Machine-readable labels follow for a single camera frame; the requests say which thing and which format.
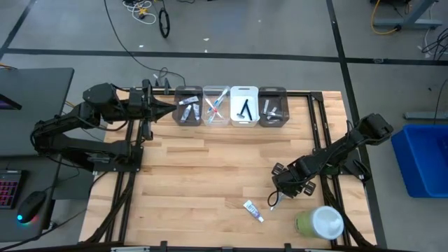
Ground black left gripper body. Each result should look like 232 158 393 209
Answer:
118 79 158 141

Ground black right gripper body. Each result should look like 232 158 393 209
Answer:
272 158 318 197

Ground blue disposable razor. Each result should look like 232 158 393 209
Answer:
234 99 250 119

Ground smoky grey plastic bin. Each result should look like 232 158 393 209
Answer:
258 86 291 129
171 85 204 127

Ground green wipes canister white lid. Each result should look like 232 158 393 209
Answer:
294 205 346 241

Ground clear plastic bin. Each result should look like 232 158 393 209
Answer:
202 85 232 127

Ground white plastic bin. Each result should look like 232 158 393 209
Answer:
230 85 260 127

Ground black desk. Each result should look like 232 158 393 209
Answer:
0 67 75 158

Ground lit monitor screen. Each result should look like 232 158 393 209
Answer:
0 92 22 111

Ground blue plastic floor bin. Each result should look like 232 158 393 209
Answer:
391 124 448 199

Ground grey metal foot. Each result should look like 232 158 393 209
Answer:
403 111 448 122

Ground black computer mouse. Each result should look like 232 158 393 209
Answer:
16 190 48 224

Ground backlit keyboard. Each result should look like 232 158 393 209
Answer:
0 169 25 210

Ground dark grey lower desk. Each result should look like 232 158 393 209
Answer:
0 153 64 243

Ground grey desk base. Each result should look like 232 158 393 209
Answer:
372 0 445 31

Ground long black floor cable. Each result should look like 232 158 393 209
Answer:
104 0 187 87

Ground black cable coil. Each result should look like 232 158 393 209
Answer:
158 6 172 39

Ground white cable with yellow plug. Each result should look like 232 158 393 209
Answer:
122 0 158 25

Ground silver metal bracket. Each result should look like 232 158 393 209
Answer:
110 246 151 252

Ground yellow floor cable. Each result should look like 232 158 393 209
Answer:
370 0 400 36

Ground black cable bundle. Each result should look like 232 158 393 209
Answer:
421 27 448 61

